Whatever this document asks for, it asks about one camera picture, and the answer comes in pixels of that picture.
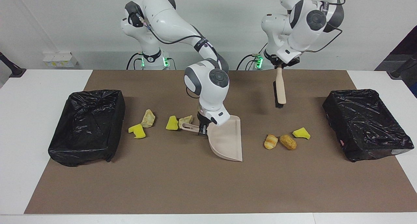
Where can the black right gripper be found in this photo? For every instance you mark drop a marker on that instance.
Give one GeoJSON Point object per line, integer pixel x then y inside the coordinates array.
{"type": "Point", "coordinates": [202, 118]}

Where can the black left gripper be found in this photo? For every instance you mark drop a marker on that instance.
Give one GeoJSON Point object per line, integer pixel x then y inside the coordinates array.
{"type": "Point", "coordinates": [291, 62]}

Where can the beige hand brush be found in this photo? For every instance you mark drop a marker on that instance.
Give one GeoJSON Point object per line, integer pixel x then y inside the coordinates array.
{"type": "Point", "coordinates": [280, 87]}

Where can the beige plastic dustpan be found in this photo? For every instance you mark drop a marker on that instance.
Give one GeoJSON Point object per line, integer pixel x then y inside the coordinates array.
{"type": "Point", "coordinates": [228, 141]}

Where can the striped toy croissant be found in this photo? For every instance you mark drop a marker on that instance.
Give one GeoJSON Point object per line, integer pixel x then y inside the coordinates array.
{"type": "Point", "coordinates": [270, 141]}

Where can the yellow green sponge piece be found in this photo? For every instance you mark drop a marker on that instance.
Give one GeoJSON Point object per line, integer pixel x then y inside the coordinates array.
{"type": "Point", "coordinates": [301, 133]}

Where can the brown toy bread roll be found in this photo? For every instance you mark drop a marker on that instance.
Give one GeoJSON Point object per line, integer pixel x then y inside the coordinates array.
{"type": "Point", "coordinates": [288, 142]}

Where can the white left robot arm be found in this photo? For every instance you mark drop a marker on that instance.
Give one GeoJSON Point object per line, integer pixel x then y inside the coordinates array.
{"type": "Point", "coordinates": [306, 25]}

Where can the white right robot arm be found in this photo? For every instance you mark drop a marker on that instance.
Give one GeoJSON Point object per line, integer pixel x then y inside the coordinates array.
{"type": "Point", "coordinates": [208, 93]}

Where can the bin with black trash bag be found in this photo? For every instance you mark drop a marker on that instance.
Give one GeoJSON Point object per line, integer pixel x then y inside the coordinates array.
{"type": "Point", "coordinates": [365, 123]}
{"type": "Point", "coordinates": [84, 129]}

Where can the small beige foam chunk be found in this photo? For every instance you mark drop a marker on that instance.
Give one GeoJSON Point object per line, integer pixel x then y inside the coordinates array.
{"type": "Point", "coordinates": [185, 119]}

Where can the yellow sponge wedge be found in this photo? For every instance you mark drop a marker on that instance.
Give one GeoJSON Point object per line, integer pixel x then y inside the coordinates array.
{"type": "Point", "coordinates": [171, 123]}

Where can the large beige foam chunk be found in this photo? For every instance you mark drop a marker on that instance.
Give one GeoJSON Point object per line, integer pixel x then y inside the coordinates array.
{"type": "Point", "coordinates": [147, 118]}

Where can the brown table mat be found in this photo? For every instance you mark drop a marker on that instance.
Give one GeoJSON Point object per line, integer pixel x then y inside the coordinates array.
{"type": "Point", "coordinates": [195, 191]}

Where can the notched yellow sponge piece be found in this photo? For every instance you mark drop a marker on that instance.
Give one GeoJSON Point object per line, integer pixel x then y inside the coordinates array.
{"type": "Point", "coordinates": [139, 132]}

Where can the black clamp stand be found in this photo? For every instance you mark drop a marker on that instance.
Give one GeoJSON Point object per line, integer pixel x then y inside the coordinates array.
{"type": "Point", "coordinates": [402, 69]}
{"type": "Point", "coordinates": [14, 70]}

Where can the dark background panel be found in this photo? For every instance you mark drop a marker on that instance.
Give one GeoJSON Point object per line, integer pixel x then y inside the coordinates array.
{"type": "Point", "coordinates": [407, 49]}

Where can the white wall power box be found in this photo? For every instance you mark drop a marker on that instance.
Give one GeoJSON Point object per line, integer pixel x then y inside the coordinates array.
{"type": "Point", "coordinates": [58, 59]}

